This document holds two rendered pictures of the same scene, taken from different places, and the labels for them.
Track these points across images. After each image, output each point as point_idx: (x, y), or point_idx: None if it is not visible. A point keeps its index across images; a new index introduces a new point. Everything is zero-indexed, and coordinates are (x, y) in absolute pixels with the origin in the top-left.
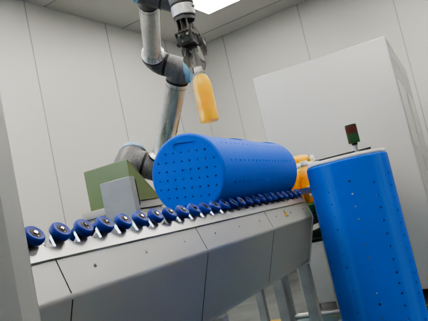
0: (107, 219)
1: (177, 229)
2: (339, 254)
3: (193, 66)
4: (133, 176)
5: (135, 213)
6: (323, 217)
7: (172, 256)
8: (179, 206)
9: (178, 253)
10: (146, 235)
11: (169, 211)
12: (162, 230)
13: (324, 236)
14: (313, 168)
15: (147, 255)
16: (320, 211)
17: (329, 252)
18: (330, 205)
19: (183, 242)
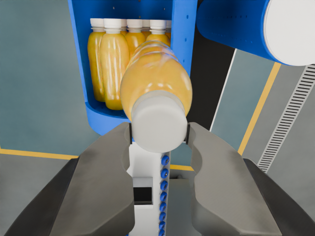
0: (163, 217)
1: (168, 167)
2: (234, 46)
3: (125, 135)
4: (153, 205)
5: (163, 201)
6: (242, 45)
7: (169, 171)
8: (164, 164)
9: (169, 166)
10: (166, 191)
11: (165, 174)
12: (166, 179)
13: (232, 37)
14: (268, 54)
15: (167, 188)
16: (243, 43)
17: (228, 38)
18: (254, 54)
19: (168, 161)
